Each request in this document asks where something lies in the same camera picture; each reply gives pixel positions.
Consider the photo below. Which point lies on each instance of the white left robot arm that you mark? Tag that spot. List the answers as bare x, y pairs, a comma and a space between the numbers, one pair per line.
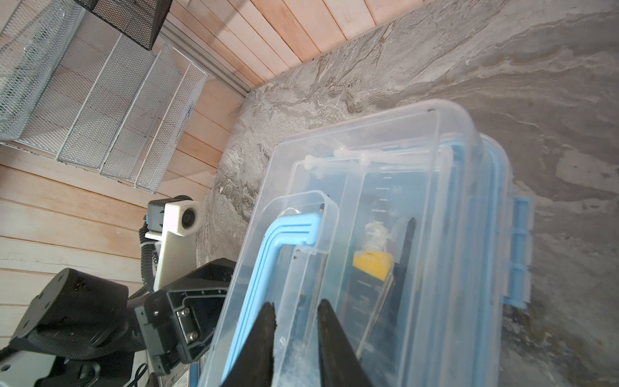
83, 330

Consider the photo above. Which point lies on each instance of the black yellow utility knife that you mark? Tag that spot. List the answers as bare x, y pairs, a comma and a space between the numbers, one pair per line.
369, 279

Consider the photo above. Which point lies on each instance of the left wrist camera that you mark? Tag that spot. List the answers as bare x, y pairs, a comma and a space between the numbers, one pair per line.
168, 241

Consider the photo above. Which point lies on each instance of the white wire mesh shelf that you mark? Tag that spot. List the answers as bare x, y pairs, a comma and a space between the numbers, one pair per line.
76, 89

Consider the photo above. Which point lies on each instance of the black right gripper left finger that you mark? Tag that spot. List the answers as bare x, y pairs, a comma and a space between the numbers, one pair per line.
255, 363

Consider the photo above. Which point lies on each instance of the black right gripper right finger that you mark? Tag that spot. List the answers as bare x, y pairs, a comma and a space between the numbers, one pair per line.
337, 361

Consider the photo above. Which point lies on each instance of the black mesh wall basket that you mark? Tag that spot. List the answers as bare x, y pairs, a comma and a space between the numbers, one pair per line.
139, 20

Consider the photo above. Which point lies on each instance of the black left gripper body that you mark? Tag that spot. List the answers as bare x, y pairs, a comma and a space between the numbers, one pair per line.
176, 324

